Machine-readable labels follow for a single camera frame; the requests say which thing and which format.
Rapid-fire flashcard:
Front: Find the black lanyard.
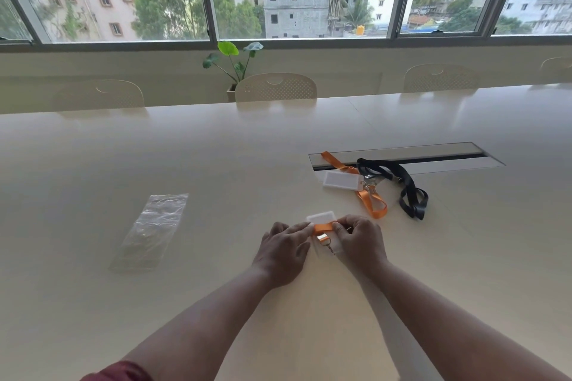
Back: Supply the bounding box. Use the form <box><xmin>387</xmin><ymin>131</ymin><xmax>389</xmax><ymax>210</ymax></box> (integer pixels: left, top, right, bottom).
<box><xmin>356</xmin><ymin>158</ymin><xmax>429</xmax><ymax>221</ymax></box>

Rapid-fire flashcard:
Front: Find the person's left hand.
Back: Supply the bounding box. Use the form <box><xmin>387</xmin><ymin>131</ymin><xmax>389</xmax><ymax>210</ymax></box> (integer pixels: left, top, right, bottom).
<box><xmin>251</xmin><ymin>221</ymin><xmax>313</xmax><ymax>291</ymax></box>

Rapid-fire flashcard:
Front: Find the clear plastic bag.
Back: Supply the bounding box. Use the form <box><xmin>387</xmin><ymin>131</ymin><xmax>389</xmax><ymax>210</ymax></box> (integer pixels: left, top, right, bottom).
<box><xmin>108</xmin><ymin>193</ymin><xmax>189</xmax><ymax>273</ymax></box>

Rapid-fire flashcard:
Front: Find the green leafy plant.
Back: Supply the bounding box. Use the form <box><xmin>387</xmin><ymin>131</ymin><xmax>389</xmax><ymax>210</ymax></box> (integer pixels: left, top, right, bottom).
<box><xmin>202</xmin><ymin>40</ymin><xmax>265</xmax><ymax>87</ymax></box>

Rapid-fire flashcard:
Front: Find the white badge holder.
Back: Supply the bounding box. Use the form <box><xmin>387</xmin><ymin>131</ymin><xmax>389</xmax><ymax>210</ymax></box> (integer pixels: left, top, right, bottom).
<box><xmin>322</xmin><ymin>170</ymin><xmax>364</xmax><ymax>192</ymax></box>

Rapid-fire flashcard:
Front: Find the table cable hatch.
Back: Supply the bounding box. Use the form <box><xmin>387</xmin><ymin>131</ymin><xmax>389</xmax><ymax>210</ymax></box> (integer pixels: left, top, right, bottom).
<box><xmin>308</xmin><ymin>141</ymin><xmax>506</xmax><ymax>175</ymax></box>

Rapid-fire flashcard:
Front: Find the cream perforated chair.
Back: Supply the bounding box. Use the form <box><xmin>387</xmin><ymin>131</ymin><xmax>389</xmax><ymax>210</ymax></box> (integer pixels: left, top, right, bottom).
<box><xmin>539</xmin><ymin>57</ymin><xmax>572</xmax><ymax>85</ymax></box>
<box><xmin>234</xmin><ymin>73</ymin><xmax>318</xmax><ymax>104</ymax></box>
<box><xmin>53</xmin><ymin>79</ymin><xmax>145</xmax><ymax>113</ymax></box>
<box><xmin>403</xmin><ymin>64</ymin><xmax>480</xmax><ymax>94</ymax></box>

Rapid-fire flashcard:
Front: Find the person's right forearm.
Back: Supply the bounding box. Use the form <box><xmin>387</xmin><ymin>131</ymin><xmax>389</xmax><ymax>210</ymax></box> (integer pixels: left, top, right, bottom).
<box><xmin>357</xmin><ymin>259</ymin><xmax>572</xmax><ymax>381</ymax></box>

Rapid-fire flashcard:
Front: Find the clear badge holder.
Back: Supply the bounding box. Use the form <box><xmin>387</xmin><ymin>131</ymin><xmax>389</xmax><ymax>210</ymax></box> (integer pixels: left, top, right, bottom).
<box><xmin>306</xmin><ymin>210</ymin><xmax>345</xmax><ymax>257</ymax></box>

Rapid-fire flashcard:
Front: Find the person's left forearm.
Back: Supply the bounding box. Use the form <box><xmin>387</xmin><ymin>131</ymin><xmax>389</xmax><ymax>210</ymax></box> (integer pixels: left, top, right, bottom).
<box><xmin>117</xmin><ymin>265</ymin><xmax>281</xmax><ymax>381</ymax></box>

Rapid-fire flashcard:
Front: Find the person's right hand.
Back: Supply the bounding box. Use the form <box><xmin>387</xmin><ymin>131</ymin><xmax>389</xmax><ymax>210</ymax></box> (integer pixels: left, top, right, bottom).
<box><xmin>332</xmin><ymin>215</ymin><xmax>389</xmax><ymax>279</ymax></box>

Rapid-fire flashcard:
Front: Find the orange lanyard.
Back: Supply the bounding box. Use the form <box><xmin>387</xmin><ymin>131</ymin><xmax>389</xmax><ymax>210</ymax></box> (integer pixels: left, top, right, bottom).
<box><xmin>312</xmin><ymin>222</ymin><xmax>340</xmax><ymax>257</ymax></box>
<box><xmin>320</xmin><ymin>151</ymin><xmax>389</xmax><ymax>220</ymax></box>

